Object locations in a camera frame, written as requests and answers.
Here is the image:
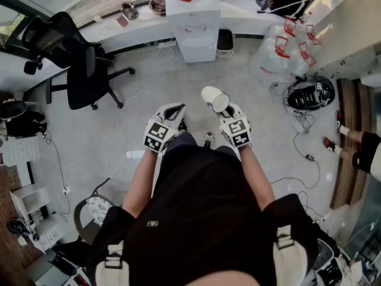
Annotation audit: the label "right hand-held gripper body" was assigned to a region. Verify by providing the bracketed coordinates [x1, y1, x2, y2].
[219, 111, 252, 148]

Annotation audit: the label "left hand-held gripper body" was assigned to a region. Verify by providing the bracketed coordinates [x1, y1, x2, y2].
[143, 105, 180, 154]

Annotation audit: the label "white cup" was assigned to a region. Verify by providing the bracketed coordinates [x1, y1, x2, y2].
[201, 86, 230, 113]

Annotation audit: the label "white water dispenser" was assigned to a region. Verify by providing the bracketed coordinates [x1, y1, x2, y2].
[165, 0, 221, 64]

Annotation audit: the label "person's right forearm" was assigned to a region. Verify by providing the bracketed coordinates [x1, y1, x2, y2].
[238, 146, 276, 213]

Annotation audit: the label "person's left forearm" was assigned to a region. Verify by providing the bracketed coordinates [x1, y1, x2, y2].
[121, 149, 160, 220]

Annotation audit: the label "person's dark shorts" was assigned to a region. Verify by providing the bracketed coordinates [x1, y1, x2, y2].
[165, 131, 242, 162]

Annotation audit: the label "bag of clear empty bottles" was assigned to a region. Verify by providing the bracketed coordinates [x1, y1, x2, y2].
[257, 24, 321, 77]

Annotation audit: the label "black and white trash bin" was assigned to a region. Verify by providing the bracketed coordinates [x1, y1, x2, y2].
[216, 29, 234, 57]

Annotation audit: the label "black office chair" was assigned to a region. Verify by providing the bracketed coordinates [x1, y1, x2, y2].
[22, 11, 136, 111]

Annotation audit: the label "person's black shirt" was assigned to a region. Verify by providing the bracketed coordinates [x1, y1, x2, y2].
[86, 146, 319, 286]

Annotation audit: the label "round chair with patterned cushion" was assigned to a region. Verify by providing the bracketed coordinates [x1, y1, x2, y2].
[73, 177, 120, 245]

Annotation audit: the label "glass teapot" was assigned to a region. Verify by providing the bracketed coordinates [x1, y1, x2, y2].
[120, 1, 140, 20]

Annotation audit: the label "pile of black bags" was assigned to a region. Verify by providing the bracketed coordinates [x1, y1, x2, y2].
[0, 100, 48, 138]

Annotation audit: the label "white shelf unit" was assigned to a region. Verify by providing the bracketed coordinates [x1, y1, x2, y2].
[8, 183, 65, 254]

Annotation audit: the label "white and black case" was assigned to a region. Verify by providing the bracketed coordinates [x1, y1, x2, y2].
[312, 238, 366, 286]

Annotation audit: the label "long white cable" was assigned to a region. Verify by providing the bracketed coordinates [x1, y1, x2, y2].
[117, 88, 141, 172]

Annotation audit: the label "coiled white cable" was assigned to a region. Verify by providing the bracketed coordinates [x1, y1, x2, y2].
[156, 44, 176, 61]

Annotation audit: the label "black device with cables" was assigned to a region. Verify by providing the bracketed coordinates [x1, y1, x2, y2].
[287, 76, 336, 111]

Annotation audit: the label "black cable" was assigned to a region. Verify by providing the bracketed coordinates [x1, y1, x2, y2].
[44, 131, 74, 223]

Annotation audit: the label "thin white cable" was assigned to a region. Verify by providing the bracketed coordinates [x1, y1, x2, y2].
[252, 0, 367, 19]

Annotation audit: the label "cream backpack strap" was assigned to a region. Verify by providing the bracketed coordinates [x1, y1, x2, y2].
[95, 241, 130, 286]
[273, 225, 309, 286]

